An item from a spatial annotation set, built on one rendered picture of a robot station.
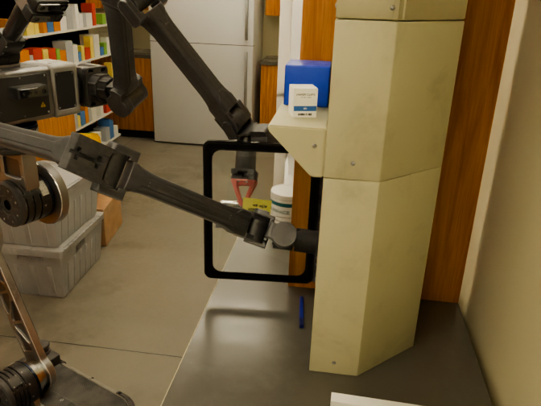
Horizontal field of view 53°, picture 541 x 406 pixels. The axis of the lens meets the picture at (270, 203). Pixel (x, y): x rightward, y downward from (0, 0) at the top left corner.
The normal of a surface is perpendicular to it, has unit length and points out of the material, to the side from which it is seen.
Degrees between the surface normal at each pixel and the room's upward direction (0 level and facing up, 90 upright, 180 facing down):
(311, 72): 90
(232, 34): 90
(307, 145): 90
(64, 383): 0
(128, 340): 0
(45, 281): 95
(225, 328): 0
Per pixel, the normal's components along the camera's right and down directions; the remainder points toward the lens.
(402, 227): 0.60, 0.32
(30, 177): 0.85, 0.22
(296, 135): -0.14, 0.36
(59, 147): -0.42, -0.31
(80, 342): 0.03, -0.92
